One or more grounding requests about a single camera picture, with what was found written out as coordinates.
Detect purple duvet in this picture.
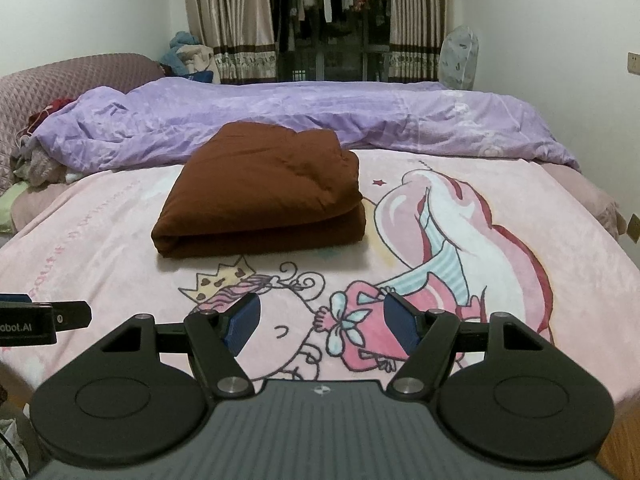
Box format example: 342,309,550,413
30,80,581,173

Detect mauve quilted headboard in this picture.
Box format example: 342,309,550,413
0,53,166,191

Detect light green cloth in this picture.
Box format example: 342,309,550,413
0,182,26,235

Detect covered standing fan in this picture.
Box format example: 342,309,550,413
439,27,481,92

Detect balcony glass door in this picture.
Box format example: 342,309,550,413
265,0,393,83

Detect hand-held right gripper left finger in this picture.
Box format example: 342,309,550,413
100,292,262,397

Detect red cloth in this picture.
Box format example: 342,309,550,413
27,97,76,133

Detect beige striped curtain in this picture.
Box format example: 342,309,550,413
389,0,453,83
181,0,278,85

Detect brown padded jacket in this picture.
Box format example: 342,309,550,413
151,121,367,259

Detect pink printed blanket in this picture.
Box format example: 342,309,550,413
0,147,628,411

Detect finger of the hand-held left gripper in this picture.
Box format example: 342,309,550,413
50,301,92,332

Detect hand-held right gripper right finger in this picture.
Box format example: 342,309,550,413
382,292,551,398

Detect pile of grey clothes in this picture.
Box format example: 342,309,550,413
11,142,68,186

